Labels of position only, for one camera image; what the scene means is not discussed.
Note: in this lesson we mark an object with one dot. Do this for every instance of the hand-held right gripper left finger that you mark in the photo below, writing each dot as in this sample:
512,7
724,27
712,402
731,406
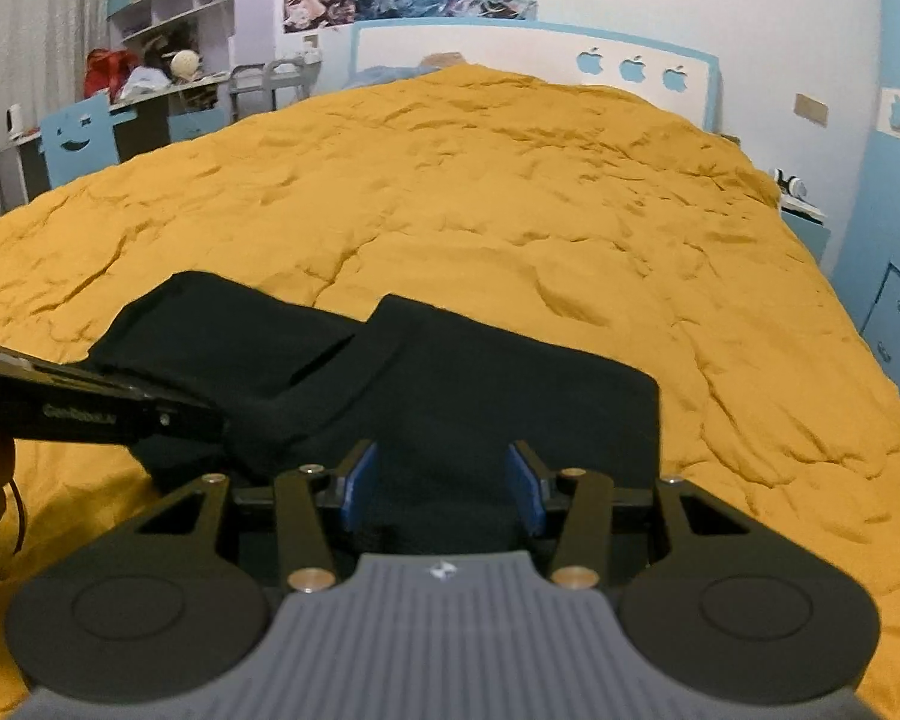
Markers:
361,487

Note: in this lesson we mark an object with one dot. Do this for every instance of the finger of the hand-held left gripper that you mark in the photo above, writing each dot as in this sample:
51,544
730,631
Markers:
191,420

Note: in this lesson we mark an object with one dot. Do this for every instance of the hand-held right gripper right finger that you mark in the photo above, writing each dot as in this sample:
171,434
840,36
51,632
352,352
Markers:
526,487

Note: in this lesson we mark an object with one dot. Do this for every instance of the black pants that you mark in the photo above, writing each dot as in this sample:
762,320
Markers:
450,405

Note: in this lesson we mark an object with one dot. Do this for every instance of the blue smiling face chair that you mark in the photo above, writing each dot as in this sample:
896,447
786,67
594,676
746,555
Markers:
82,142

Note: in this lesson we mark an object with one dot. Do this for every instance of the mustard yellow quilted blanket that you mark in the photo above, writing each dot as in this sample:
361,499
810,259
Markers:
495,202

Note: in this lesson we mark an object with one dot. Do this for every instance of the cluttered desk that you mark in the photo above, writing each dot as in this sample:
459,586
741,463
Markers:
165,109

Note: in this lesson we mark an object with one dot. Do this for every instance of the white plastic bag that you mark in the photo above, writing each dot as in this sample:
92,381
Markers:
146,81

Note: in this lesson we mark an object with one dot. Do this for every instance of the red bag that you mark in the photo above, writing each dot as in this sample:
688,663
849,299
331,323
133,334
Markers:
109,71

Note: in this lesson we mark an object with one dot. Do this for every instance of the grey rolling cart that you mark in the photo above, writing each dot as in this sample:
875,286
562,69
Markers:
274,86

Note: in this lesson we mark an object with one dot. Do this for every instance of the grey curtain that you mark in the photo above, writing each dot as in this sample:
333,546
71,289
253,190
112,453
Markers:
22,52

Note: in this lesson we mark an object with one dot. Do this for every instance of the white round ball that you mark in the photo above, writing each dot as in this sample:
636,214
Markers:
185,66

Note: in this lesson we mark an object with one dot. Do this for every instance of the blue nightstand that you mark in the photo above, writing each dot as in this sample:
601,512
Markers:
802,229

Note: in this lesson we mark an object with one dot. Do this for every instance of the light blue pillow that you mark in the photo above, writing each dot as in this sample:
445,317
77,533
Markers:
382,75

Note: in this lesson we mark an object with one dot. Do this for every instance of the white headphones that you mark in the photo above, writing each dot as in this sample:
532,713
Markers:
789,184

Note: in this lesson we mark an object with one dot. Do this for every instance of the blue and white wardrobe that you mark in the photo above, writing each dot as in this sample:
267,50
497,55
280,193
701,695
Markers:
889,262

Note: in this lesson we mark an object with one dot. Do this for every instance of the tan pillow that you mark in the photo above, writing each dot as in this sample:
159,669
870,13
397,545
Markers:
442,60

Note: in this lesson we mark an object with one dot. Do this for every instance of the white and blue headboard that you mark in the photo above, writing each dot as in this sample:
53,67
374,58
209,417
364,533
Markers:
540,52

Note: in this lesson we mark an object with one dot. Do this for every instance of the brown wall switch plate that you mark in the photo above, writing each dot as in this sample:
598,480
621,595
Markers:
811,108

